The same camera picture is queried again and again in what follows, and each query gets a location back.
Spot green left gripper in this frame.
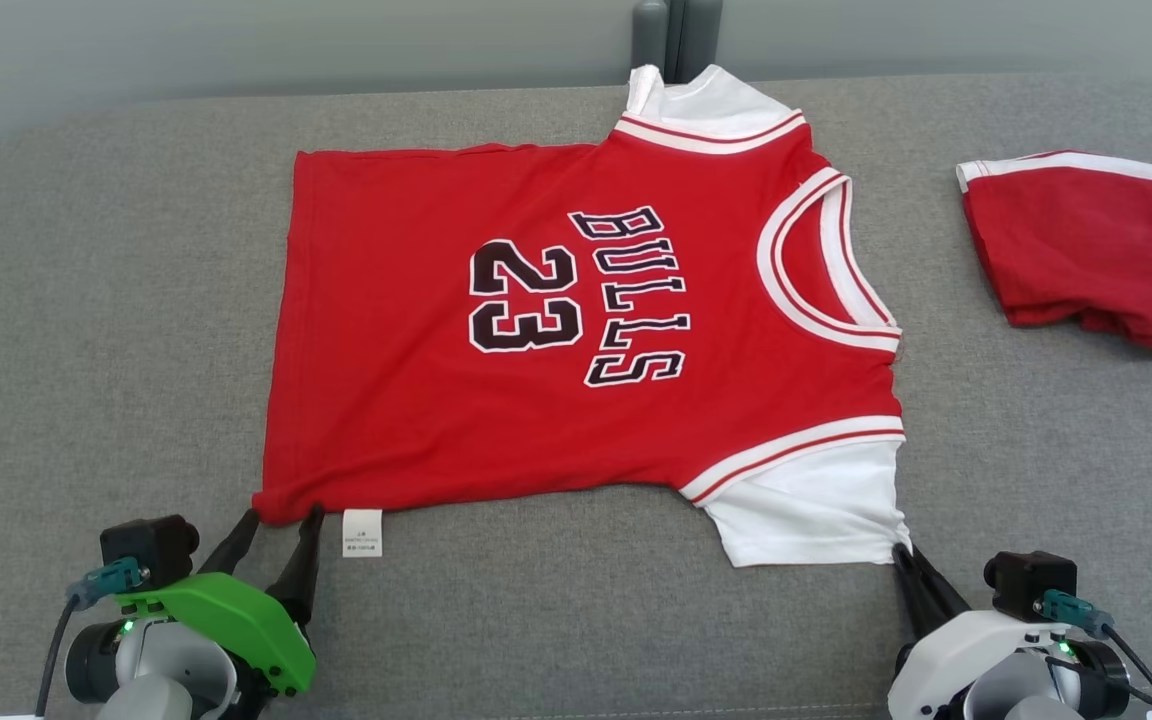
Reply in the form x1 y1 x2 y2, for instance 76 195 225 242
114 502 326 698

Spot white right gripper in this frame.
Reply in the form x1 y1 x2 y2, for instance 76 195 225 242
886 543 1049 720

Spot red Bulls 23 jersey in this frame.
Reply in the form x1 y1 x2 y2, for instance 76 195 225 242
251 65 912 569

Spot red shorts with white trim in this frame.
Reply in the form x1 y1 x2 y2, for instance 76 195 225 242
956 150 1152 353

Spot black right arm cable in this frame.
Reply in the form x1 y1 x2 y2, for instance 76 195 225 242
1036 590 1152 720

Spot grey partition post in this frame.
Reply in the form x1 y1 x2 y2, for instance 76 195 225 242
633 0 673 83
676 0 724 83

